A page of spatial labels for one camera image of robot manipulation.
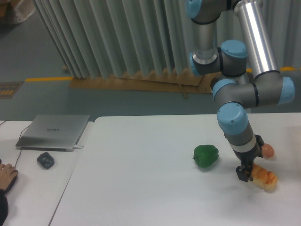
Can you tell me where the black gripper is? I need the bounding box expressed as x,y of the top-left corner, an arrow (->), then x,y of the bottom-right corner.
234,135 -> 264,182

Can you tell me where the orange bread loaf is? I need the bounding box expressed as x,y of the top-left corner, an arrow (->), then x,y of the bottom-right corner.
252,164 -> 278,191

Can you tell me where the black computer mouse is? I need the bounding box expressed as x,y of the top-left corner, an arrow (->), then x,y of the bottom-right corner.
5,169 -> 18,193

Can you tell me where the black sleeved forearm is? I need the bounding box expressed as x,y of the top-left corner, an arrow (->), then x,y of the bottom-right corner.
0,189 -> 8,226

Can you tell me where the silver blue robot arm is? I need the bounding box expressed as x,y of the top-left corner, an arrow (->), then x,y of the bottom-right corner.
185,0 -> 295,182

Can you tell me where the person's hand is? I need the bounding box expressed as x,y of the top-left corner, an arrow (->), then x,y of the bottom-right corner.
0,163 -> 16,190

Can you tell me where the brown egg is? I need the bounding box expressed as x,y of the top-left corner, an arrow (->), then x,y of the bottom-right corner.
262,143 -> 275,159

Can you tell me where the green bell pepper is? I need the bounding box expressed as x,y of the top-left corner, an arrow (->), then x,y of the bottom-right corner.
193,145 -> 219,168

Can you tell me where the flat brown cardboard sheet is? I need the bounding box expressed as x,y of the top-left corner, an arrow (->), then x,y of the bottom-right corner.
69,68 -> 220,98

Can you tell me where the white usb plug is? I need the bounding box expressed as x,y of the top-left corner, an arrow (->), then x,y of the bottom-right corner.
74,145 -> 84,149

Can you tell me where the silver closed laptop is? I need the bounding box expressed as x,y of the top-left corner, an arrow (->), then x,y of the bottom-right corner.
16,114 -> 90,151

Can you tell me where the grey pleated curtain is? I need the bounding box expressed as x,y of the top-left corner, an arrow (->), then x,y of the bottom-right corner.
32,0 -> 301,78

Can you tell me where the small black puck device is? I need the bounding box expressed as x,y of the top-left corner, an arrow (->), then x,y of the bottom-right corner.
37,152 -> 55,169

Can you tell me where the black laptop cable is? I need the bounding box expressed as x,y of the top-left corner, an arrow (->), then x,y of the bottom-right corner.
0,120 -> 35,169

